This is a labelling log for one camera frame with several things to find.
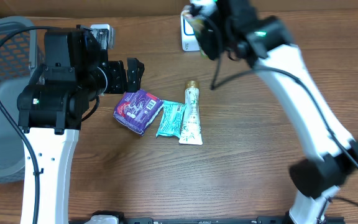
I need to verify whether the purple pad package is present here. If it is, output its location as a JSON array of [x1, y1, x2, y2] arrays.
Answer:
[[113, 89, 163, 136]]

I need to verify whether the teal wipes packet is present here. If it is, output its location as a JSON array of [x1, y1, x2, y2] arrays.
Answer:
[[156, 100, 186, 138]]

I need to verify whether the white tube gold cap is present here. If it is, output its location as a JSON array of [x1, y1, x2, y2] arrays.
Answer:
[[179, 80, 203, 145]]

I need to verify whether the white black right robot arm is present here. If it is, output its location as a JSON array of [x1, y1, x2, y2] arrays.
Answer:
[[182, 1, 358, 223]]

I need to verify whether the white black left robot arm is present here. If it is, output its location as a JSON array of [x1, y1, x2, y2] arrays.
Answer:
[[17, 24, 144, 223]]

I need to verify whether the white barcode scanner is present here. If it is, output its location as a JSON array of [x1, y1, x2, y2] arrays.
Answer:
[[181, 12, 200, 52]]

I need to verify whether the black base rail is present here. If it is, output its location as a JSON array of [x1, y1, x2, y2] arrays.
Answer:
[[70, 210, 346, 224]]

